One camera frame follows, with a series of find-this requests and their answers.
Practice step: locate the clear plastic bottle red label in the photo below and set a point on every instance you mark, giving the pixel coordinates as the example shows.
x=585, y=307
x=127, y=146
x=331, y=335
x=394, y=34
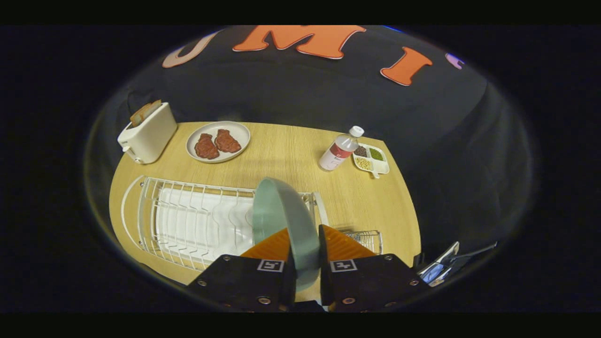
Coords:
x=335, y=155

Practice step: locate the white round plate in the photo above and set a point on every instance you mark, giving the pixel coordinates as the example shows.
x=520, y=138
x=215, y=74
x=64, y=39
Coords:
x=235, y=134

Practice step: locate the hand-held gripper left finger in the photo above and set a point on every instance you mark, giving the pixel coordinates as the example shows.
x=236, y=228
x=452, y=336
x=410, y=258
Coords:
x=244, y=281

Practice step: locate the pale green plate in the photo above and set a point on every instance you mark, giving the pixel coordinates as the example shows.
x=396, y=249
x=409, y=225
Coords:
x=281, y=206

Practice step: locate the red meat piece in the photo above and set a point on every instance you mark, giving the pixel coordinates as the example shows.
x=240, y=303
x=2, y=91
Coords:
x=206, y=146
x=227, y=141

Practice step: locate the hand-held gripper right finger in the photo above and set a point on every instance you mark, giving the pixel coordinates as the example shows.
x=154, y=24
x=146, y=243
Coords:
x=371, y=281

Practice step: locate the white divided seasoning tray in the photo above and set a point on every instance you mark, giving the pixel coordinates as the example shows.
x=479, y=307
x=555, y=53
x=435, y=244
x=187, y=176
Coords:
x=380, y=166

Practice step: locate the white toaster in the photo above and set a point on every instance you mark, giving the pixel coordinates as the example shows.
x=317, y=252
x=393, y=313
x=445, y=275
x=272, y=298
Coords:
x=150, y=138

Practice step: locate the brown toast slice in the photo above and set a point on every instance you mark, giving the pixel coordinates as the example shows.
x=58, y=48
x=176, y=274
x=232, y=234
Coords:
x=143, y=112

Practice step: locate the black backdrop cloth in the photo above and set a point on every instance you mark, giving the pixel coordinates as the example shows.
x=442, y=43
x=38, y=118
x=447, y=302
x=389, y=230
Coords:
x=281, y=89

